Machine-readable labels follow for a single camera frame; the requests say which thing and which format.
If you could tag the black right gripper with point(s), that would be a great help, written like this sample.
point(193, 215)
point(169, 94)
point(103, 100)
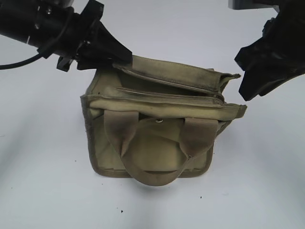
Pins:
point(279, 55)

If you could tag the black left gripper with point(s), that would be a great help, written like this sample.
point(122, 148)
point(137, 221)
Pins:
point(89, 43)

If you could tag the olive yellow canvas bag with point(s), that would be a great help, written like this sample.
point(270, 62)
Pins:
point(155, 121)

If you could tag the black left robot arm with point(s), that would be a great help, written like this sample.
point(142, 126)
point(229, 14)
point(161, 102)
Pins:
point(53, 27)

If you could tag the grey camera box top right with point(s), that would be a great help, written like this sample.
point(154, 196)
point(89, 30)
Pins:
point(252, 4)

